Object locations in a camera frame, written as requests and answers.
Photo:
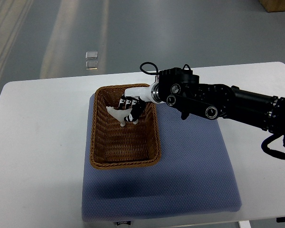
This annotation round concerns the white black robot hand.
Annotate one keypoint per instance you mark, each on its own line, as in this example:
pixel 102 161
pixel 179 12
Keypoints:
pixel 134 101

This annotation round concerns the brown cardboard box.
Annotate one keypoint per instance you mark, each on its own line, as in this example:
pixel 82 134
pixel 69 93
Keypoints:
pixel 273 5

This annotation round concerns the upper metal floor plate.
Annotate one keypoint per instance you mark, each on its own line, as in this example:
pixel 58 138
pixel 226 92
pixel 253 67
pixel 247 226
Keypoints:
pixel 91 55

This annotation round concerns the blue quilted mat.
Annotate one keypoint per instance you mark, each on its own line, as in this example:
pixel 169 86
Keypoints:
pixel 193 176

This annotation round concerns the black label tag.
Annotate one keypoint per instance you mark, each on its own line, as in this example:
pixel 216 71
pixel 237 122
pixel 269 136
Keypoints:
pixel 122 223

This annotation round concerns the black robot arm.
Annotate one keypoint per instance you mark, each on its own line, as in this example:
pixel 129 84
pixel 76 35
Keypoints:
pixel 180 88

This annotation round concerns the white bear figurine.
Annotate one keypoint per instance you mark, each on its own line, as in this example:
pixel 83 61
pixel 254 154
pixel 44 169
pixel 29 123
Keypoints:
pixel 120 115

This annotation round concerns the metal floor plate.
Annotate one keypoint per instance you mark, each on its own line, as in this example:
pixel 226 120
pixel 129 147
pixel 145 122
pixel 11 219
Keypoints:
pixel 91 64
pixel 91 55

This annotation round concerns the lower metal floor plate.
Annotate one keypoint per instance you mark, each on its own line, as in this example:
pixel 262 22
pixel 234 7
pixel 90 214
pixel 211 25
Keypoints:
pixel 91 64

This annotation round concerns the brown wicker basket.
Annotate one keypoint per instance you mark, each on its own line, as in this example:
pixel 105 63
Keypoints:
pixel 113 146

